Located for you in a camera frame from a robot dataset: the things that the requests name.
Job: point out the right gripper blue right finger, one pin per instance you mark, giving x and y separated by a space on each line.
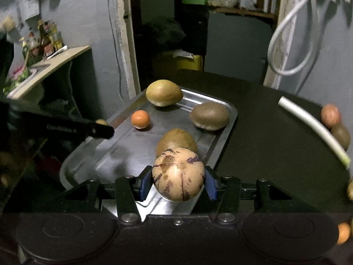
224 194

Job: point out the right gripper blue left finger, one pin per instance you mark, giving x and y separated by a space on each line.
130 189

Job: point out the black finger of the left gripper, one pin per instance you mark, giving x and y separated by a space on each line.
23 120

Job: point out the striped pepino melon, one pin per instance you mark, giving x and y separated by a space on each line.
178 174

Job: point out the small brown kiwi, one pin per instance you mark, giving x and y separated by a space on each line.
101 122

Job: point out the metal tray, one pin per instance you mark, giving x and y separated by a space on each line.
130 150

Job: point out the beige countertop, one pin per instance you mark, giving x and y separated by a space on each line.
53 63

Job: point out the brown round fruit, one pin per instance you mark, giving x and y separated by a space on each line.
176 138

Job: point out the small orange tangerine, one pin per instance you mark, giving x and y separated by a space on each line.
140 119

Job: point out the brown kiwi-like fruit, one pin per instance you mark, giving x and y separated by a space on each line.
210 116

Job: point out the dark sauce bottle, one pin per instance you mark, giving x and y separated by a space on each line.
46 43

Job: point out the yellow-green mango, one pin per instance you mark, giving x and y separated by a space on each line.
163 93

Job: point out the white leek stalk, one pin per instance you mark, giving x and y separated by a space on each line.
318 128

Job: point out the orange tangerine at edge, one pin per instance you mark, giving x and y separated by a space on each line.
344 233

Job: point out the dark green-brown fruit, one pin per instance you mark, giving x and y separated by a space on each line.
342 135

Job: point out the reddish passion fruit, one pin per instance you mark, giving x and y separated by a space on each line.
330 115

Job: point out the yellow box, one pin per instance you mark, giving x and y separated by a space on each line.
181 59

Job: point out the dark cabinet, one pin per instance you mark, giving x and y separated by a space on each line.
237 46

